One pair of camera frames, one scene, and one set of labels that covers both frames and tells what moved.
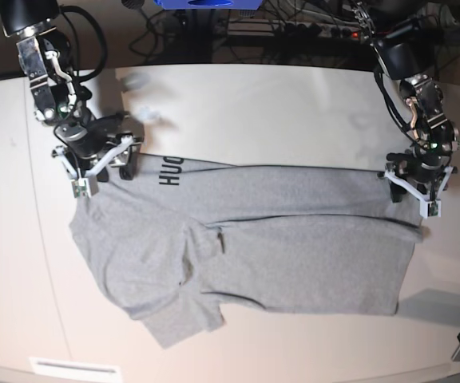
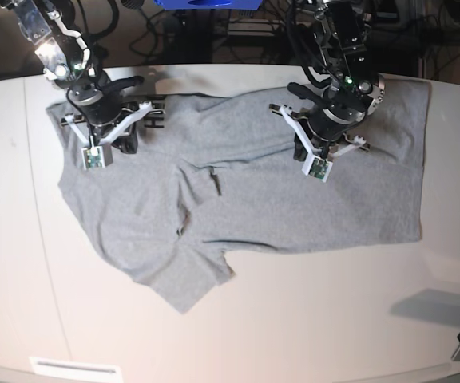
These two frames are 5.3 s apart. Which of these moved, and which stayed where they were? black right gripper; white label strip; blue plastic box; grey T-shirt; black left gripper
Moved: black left gripper; grey T-shirt; black right gripper
Stayed: blue plastic box; white label strip
